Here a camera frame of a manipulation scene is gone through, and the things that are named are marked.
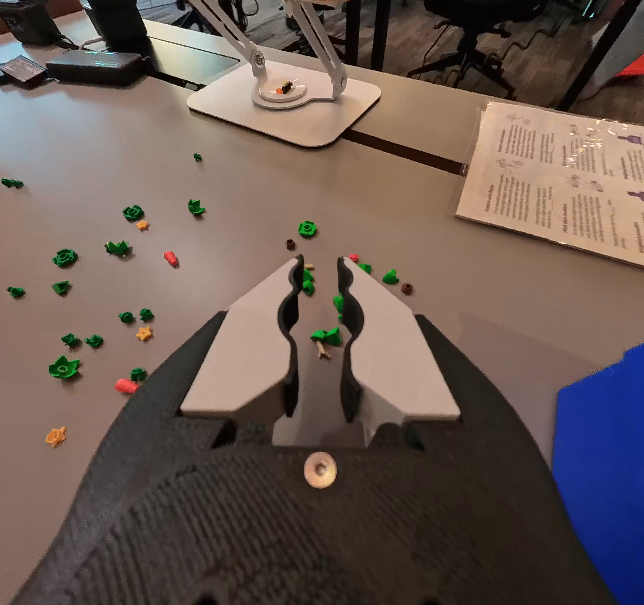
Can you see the black charging dock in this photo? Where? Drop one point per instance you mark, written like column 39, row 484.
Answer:
column 113, row 11

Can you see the green spiky leaf piece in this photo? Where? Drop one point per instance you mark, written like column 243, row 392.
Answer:
column 196, row 207

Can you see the blue plastic bin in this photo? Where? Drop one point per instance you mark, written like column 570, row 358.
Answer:
column 603, row 464

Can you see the laminated instruction sheet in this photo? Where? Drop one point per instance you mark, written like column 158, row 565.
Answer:
column 543, row 182

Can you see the round green flower plate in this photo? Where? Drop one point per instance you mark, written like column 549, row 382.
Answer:
column 133, row 211
column 65, row 258
column 307, row 228

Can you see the green crown leaf piece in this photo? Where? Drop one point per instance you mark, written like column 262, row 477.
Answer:
column 118, row 248

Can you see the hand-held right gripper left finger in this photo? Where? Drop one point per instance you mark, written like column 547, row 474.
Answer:
column 236, row 358

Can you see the black office chair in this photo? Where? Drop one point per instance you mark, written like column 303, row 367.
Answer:
column 478, row 1

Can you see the green flower leaf plate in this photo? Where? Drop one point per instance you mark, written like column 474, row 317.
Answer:
column 64, row 367

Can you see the row of small green studs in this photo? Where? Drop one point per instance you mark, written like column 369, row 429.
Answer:
column 12, row 182

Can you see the black battery charger case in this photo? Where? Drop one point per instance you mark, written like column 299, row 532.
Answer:
column 27, row 24

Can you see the small orange black brick piece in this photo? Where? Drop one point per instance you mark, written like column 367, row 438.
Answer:
column 286, row 87

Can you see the green leaf brick piece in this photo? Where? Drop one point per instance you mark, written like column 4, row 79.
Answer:
column 61, row 287
column 333, row 336

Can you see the white book stand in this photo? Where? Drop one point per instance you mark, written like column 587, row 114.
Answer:
column 312, row 122

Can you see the red bud piece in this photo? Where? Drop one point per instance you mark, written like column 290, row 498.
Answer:
column 126, row 386
column 171, row 258

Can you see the pile of green leaf pieces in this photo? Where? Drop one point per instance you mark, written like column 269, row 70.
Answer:
column 391, row 278

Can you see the black camera battery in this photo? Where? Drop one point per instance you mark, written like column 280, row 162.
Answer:
column 22, row 69

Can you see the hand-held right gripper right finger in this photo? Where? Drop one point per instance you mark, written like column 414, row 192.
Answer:
column 402, row 358

